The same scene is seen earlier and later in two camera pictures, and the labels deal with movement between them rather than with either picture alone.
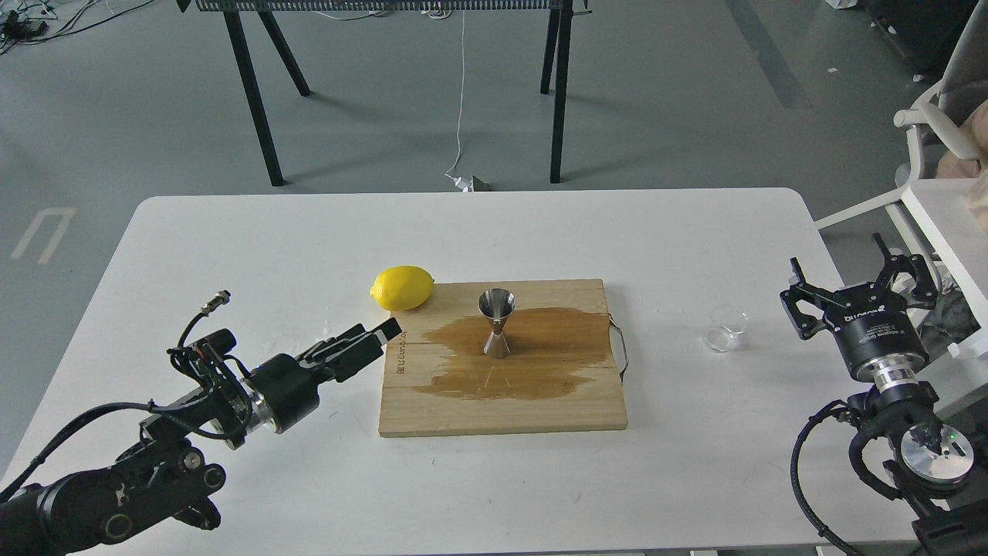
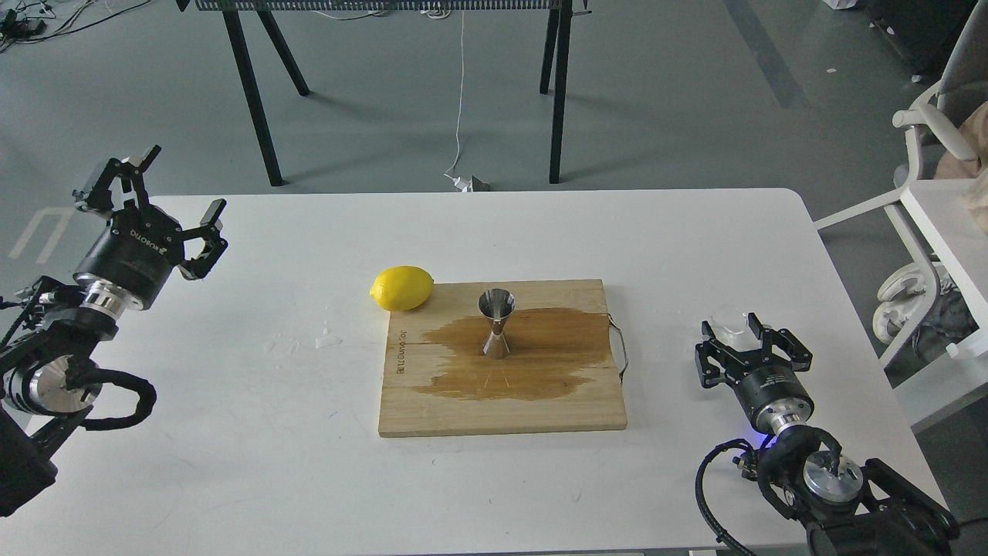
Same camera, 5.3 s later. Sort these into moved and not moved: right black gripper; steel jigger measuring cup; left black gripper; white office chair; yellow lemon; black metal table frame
Moved: left black gripper; right black gripper
Not moved: black metal table frame; white office chair; yellow lemon; steel jigger measuring cup
